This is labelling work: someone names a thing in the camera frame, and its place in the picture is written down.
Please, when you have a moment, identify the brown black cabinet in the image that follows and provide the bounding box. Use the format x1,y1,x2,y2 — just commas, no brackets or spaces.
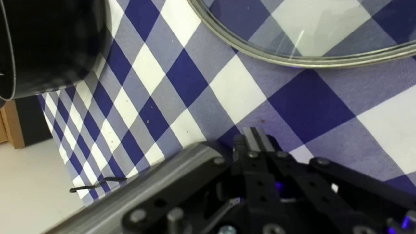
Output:
0,96,52,149

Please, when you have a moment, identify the silver toaster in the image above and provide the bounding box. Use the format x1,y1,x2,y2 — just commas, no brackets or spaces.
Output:
45,142,227,234

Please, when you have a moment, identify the glass pot lid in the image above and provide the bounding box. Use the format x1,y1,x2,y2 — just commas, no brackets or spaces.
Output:
187,0,416,69

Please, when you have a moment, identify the blue white checkered tablecloth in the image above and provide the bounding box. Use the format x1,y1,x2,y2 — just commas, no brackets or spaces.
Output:
39,0,416,203

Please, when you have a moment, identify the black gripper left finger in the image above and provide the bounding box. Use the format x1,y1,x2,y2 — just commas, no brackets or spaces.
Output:
121,157,243,234

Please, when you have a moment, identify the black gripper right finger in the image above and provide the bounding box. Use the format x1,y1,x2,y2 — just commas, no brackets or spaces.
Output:
232,127,416,234

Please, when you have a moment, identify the black cooking pot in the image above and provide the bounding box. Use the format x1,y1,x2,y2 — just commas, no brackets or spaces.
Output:
0,0,110,101

